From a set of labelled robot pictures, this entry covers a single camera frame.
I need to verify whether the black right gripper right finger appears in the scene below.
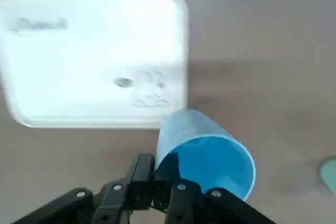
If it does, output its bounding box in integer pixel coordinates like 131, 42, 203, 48
155, 152, 277, 224

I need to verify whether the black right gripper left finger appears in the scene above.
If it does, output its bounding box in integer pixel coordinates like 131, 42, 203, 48
10, 153, 156, 224

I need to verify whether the small blue cup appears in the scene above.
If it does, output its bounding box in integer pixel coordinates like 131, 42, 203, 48
154, 108, 257, 201

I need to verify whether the small green cup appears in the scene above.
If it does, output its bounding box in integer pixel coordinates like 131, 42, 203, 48
318, 155, 336, 193

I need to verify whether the white tray with bear drawing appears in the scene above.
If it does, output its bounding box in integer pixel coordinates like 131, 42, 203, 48
0, 0, 189, 130

